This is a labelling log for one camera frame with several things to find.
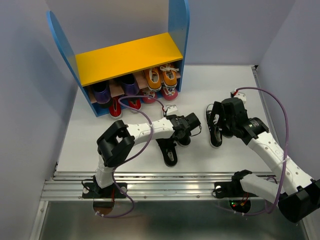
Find orange sneaker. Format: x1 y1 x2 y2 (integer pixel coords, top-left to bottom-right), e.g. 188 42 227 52
143 67 162 92
159 63 179 88

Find black sneaker white laces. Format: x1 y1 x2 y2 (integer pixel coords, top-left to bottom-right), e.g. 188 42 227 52
205 101 223 148
176 124 202 147

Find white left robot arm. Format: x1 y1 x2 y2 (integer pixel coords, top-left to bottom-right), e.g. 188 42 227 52
82 113 201 199

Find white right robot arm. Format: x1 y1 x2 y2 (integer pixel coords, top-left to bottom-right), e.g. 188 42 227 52
206 97 320 223

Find blue yellow shoe shelf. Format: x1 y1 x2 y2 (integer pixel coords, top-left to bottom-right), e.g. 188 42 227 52
46 0 190 117

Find all black sneaker right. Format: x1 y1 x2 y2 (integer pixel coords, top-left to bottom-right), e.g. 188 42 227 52
220 120 234 138

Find all black sneaker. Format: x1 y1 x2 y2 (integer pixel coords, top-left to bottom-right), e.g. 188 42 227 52
220 120 234 138
156 138 178 167

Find all black sneaker center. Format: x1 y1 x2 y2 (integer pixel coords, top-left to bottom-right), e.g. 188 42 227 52
156 138 178 167

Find right pink patterned slipper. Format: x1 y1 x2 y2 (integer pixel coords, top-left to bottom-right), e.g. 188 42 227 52
160 86 178 101

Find pink patterned slipper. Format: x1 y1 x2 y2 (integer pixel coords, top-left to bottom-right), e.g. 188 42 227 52
140 88 157 104
160 86 178 101

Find left pink patterned slipper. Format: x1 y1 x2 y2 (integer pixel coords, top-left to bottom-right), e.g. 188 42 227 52
140 88 157 104

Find right red sneaker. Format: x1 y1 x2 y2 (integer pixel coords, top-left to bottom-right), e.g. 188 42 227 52
127 97 142 114

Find red sneaker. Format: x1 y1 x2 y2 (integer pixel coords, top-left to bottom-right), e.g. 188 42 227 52
108 96 122 119
127 97 142 114

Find right purple boot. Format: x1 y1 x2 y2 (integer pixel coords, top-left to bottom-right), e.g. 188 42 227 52
119 73 140 96

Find purple boot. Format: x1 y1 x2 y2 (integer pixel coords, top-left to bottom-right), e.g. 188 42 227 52
119 73 140 96
91 81 113 108

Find left red sneaker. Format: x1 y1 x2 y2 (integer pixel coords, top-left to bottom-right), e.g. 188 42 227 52
108 96 122 119

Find left purple boot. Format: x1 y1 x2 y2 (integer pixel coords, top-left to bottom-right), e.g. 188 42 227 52
91 81 113 108

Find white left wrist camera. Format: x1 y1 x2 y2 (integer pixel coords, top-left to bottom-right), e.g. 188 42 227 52
163 104 179 117

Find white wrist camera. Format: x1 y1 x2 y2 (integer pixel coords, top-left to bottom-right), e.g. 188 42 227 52
230 89 247 104
163 104 179 117

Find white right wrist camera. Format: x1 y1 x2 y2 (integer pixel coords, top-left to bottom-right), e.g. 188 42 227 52
230 89 247 104

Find aluminium rail base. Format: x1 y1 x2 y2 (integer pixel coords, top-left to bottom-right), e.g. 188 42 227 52
39 171 286 202

